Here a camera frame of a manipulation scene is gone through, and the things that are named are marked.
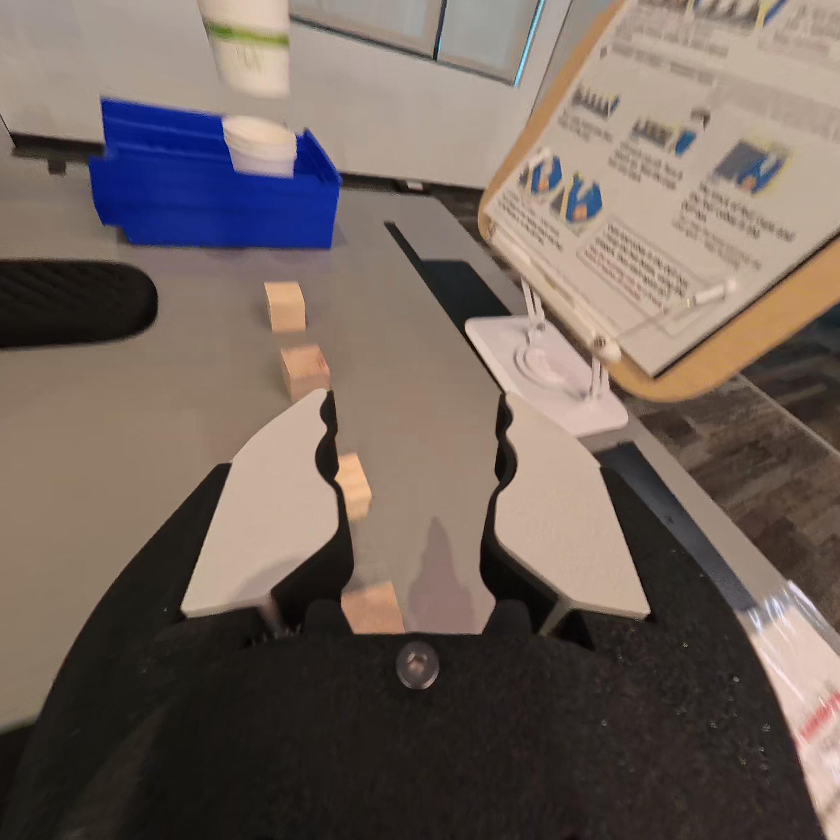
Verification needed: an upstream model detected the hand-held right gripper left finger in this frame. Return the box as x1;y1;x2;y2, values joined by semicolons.
180;388;357;636

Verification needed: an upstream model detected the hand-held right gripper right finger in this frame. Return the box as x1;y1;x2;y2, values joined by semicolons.
481;394;652;636

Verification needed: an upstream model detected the wooden cube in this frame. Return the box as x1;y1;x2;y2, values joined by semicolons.
264;282;307;332
335;453;373;519
280;344;331;401
341;581;404;634

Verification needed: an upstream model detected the blue plastic bin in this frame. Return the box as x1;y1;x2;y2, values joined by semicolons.
88;98;342;249

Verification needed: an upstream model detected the wooden document stand white base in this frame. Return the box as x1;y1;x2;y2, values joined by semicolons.
465;0;840;437

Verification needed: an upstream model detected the laminated paper sheet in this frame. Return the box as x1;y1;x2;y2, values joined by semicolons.
738;581;840;840

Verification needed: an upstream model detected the black padded armrest mat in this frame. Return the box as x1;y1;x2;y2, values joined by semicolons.
0;260;158;349

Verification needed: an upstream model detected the printed instruction sheet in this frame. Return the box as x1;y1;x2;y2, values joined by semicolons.
489;0;840;376

